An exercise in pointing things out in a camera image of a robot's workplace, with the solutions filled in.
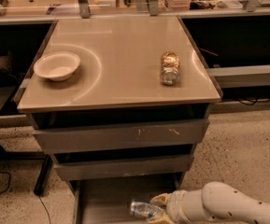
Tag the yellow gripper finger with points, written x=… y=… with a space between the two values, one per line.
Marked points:
x=160 y=218
x=161 y=199

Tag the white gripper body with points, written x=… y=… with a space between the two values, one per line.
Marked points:
x=174 y=206

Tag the silver blue redbull can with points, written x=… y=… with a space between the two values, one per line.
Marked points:
x=145 y=210

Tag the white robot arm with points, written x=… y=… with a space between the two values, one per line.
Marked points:
x=214 y=202

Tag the bottom open grey drawer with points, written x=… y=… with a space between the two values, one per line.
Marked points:
x=107 y=201

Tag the top grey drawer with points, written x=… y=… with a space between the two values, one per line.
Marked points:
x=121 y=136

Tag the middle grey drawer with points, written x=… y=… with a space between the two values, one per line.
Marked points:
x=124 y=167

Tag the black table leg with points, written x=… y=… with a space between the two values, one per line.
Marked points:
x=45 y=168

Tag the white bowl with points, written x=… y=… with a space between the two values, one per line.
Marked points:
x=57 y=66

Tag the grey metal post left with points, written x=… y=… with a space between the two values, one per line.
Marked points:
x=84 y=10

